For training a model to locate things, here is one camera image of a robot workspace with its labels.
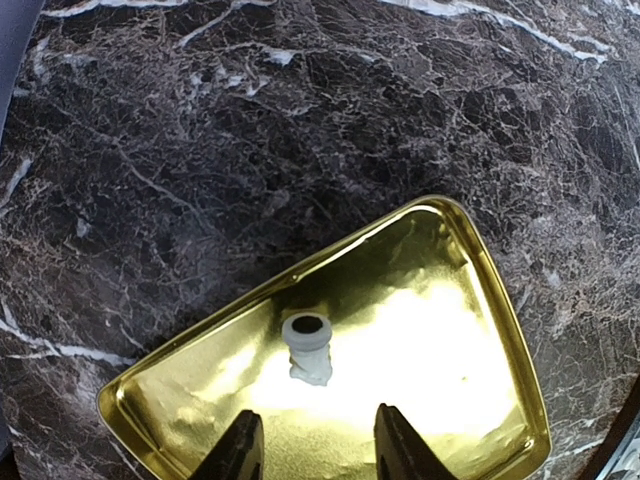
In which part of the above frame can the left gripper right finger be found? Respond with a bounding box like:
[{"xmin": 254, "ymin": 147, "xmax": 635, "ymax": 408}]
[{"xmin": 374, "ymin": 403, "xmax": 457, "ymax": 480}]

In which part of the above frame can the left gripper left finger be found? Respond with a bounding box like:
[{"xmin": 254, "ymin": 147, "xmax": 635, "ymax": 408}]
[{"xmin": 189, "ymin": 410, "xmax": 264, "ymax": 480}]

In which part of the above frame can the gold square tray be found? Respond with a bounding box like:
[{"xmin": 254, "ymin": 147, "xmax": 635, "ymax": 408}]
[{"xmin": 97, "ymin": 195, "xmax": 551, "ymax": 479}]

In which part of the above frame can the white chess knight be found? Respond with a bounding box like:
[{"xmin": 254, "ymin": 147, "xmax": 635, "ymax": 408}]
[{"xmin": 281, "ymin": 312, "xmax": 333, "ymax": 386}]

